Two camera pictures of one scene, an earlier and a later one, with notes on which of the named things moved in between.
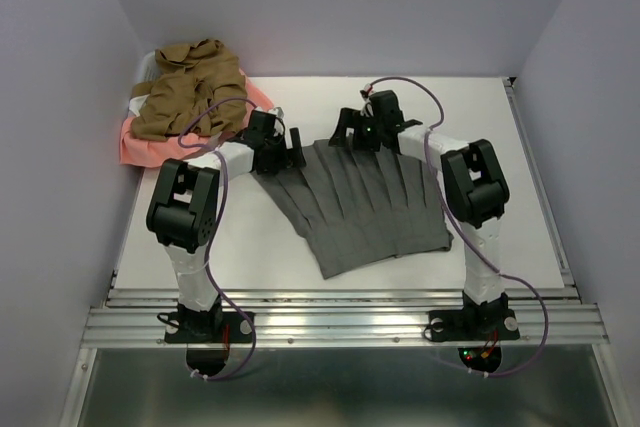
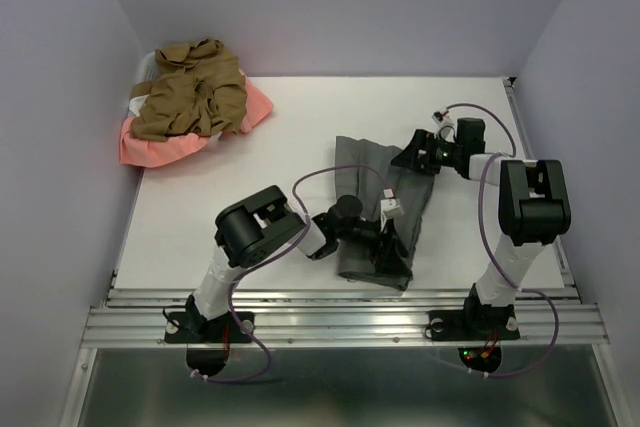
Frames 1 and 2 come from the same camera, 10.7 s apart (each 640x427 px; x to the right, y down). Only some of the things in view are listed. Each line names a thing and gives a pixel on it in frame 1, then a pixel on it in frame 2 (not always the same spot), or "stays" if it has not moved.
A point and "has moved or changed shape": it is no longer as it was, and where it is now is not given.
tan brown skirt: x=200 y=91 stays
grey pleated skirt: x=362 y=206 has moved or changed shape
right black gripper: x=350 y=118 to x=408 y=157
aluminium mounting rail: x=345 y=317 stays
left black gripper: x=289 y=158 to x=386 y=251
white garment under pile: x=147 y=72 stays
